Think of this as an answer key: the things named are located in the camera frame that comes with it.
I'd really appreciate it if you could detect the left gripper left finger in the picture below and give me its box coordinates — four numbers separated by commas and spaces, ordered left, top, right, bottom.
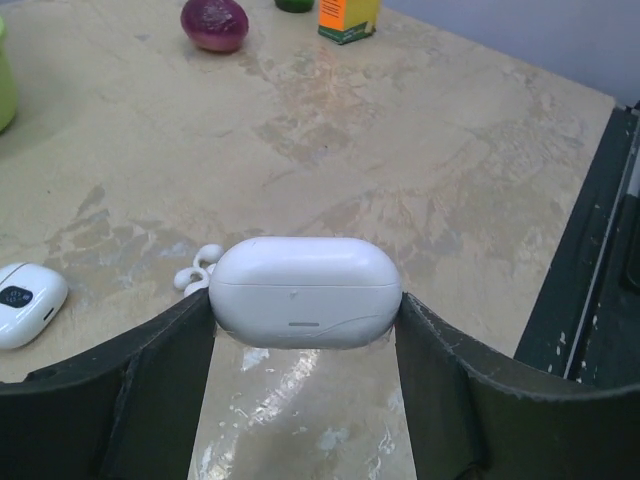
1, 290, 215, 479

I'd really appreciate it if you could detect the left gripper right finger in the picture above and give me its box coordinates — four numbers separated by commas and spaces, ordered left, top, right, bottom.
395, 293, 639, 479

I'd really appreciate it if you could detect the white gold-rimmed charging case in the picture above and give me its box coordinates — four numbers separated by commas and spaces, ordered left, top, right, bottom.
1, 263, 69, 350

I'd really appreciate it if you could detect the white clip earbud right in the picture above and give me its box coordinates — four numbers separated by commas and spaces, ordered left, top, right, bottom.
173, 263, 216, 297

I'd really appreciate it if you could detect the white clip earbud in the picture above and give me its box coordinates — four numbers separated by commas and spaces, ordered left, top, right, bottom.
173, 263, 216, 297
192, 244, 224, 274

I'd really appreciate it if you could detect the white clip earbud left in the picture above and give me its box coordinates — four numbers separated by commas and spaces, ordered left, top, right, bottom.
192, 244, 224, 274

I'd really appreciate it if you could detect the purple red onion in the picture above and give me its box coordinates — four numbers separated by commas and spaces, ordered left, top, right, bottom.
180, 0, 249, 53

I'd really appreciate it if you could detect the orange sponge pack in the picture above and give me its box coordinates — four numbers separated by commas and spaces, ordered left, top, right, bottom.
318, 0, 381, 45

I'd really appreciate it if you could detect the green Perrier bottle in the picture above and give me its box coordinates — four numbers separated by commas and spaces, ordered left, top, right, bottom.
275, 0, 314, 13

